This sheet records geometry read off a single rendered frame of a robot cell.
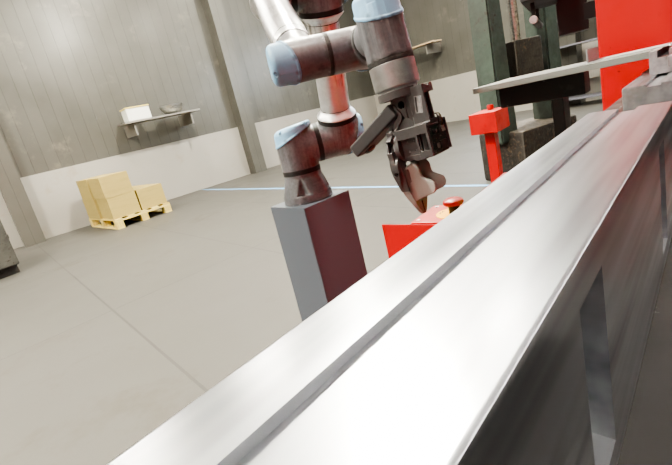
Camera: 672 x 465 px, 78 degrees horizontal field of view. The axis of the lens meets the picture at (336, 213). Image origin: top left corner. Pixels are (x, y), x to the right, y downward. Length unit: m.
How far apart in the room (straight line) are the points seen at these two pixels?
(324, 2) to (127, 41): 8.50
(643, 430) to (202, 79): 9.76
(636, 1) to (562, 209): 1.56
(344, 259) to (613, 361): 1.15
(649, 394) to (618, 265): 0.07
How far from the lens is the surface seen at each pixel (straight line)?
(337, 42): 0.78
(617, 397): 0.20
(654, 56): 0.73
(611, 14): 1.73
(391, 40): 0.70
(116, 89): 9.23
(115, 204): 7.26
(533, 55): 4.30
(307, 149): 1.23
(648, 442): 0.22
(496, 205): 0.19
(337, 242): 1.27
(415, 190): 0.72
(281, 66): 0.76
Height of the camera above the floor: 1.03
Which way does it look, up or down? 14 degrees down
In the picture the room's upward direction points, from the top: 13 degrees counter-clockwise
